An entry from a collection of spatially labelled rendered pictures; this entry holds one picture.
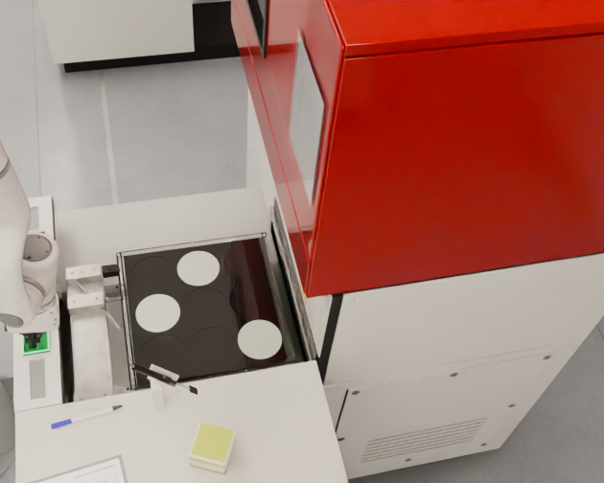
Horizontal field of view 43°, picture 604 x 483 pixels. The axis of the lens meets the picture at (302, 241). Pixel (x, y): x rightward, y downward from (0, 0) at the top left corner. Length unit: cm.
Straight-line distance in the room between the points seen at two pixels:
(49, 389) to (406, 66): 101
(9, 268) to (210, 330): 56
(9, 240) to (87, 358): 50
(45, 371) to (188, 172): 169
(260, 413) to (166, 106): 213
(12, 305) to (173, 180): 187
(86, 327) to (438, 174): 93
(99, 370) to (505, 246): 90
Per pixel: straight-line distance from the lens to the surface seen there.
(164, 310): 179
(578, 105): 122
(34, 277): 144
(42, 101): 359
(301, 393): 162
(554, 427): 284
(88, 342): 179
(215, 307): 178
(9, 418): 254
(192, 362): 172
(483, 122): 116
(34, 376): 169
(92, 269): 186
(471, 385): 204
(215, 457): 149
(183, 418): 159
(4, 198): 132
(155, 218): 204
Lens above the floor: 243
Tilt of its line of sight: 54 degrees down
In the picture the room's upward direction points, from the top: 7 degrees clockwise
